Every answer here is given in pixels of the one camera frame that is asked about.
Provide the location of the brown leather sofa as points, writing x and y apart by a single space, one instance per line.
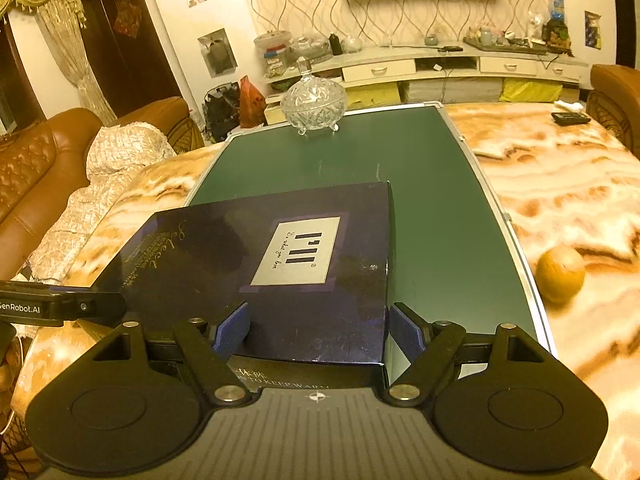
30 175

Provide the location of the black bag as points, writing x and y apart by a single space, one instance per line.
220 115

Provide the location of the red plastic bag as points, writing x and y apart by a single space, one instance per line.
251 105

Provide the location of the orange fruit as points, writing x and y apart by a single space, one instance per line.
561 275

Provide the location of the tea tray with teaware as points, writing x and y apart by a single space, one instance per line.
505 42

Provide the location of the yellow bag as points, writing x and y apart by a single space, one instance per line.
372 96
531 91

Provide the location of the lidded glass candy bowl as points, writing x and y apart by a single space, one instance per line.
312 100

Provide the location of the marble desktop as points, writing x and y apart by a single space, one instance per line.
550 185

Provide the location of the black remote control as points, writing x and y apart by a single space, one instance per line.
570 118

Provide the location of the clear glass dish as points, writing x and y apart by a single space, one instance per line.
311 50

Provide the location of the stack of plastic containers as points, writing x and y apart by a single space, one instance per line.
274 55

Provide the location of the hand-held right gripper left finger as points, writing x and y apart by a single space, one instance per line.
232 332

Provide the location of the white television cabinet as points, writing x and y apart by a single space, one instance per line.
380 70

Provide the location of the dark wooden door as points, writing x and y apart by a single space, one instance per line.
135 70

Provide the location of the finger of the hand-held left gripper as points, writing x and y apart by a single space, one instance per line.
95 304

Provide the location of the small teal pot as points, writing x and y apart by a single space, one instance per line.
431 40

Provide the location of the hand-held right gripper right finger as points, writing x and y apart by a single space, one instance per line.
407 332

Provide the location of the colourful snack bags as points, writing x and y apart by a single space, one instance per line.
556 25

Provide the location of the dark vase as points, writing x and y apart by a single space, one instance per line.
218 57

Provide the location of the red door ornament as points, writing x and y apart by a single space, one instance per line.
127 19

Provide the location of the green board with silver frame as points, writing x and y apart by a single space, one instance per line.
425 185

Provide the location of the patterned curtain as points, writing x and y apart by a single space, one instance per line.
65 35

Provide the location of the dark box lid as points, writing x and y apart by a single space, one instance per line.
210 260

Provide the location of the lace sofa cover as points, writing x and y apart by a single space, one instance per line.
120 160

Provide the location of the dark bottle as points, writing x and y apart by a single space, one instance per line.
335 44

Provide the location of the brown leather armchair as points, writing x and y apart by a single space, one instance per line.
612 100

